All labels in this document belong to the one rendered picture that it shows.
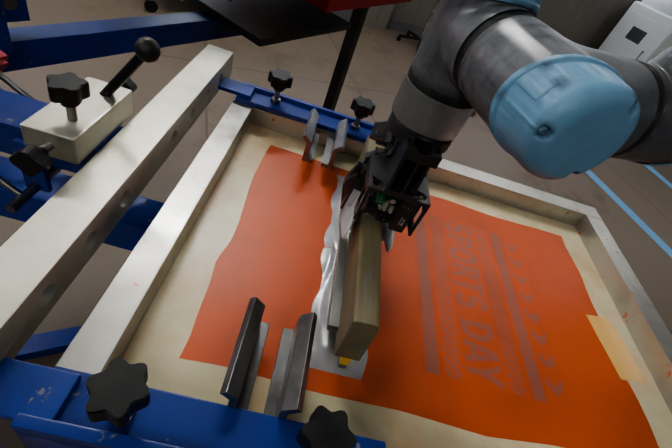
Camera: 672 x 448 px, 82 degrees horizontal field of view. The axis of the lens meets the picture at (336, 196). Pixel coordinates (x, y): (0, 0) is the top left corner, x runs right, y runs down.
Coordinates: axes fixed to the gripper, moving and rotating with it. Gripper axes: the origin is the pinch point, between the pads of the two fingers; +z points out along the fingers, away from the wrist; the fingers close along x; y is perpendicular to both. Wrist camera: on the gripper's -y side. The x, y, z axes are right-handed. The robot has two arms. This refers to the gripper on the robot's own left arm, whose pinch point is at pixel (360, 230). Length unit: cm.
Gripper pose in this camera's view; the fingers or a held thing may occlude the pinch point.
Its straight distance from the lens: 55.5
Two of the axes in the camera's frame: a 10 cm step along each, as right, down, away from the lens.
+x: 9.5, 2.9, 1.2
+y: -1.1, 6.5, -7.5
